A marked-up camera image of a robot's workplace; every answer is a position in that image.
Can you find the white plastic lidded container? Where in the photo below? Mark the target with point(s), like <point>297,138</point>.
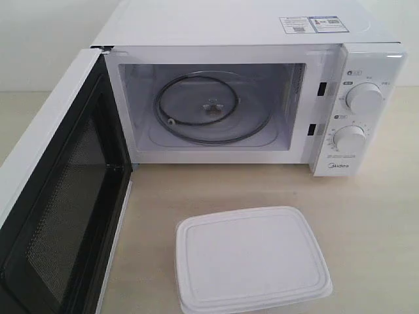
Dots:
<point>246,260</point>

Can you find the white microwave door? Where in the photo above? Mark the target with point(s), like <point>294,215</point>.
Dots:
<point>64,190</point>

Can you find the white microwave oven body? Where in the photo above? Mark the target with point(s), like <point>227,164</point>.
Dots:
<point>305,77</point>

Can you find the glass turntable plate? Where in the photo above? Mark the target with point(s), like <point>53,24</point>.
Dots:
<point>212,108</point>

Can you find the lower white timer knob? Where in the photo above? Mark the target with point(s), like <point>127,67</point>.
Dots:
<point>349,139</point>

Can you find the upper white control knob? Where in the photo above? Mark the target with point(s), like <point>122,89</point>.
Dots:
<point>364,98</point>

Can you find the white and blue label sticker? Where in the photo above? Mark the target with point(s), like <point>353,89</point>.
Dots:
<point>312,24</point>

